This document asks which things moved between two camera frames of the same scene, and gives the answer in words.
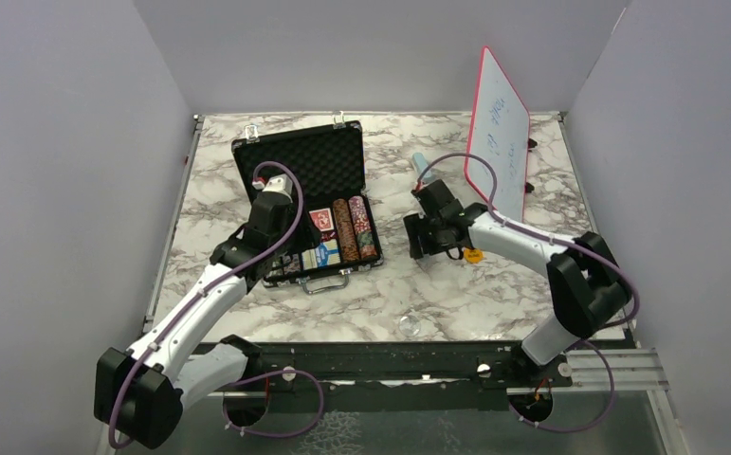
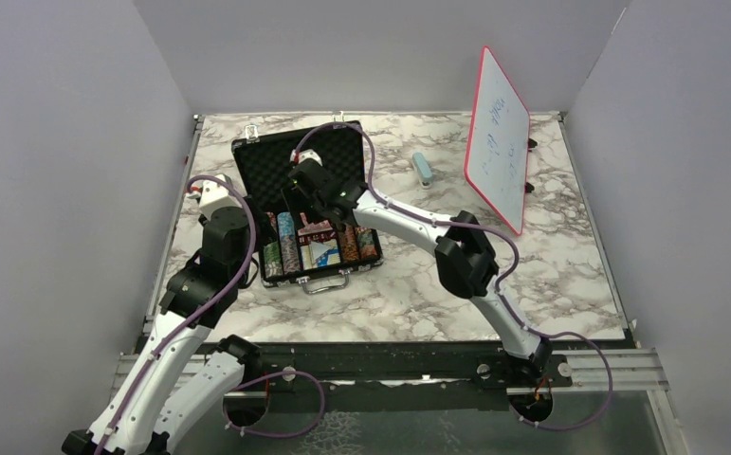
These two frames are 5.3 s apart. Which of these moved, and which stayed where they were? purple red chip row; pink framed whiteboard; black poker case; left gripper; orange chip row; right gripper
Moved: left gripper; right gripper
Stayed: black poker case; orange chip row; purple red chip row; pink framed whiteboard
